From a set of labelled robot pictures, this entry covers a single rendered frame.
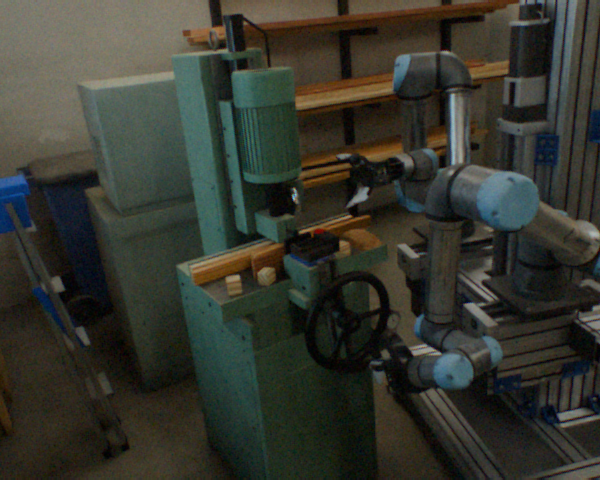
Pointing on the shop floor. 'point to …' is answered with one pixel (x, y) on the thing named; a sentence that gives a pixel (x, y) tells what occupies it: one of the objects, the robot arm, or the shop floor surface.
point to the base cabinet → (283, 404)
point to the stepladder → (18, 215)
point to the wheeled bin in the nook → (74, 229)
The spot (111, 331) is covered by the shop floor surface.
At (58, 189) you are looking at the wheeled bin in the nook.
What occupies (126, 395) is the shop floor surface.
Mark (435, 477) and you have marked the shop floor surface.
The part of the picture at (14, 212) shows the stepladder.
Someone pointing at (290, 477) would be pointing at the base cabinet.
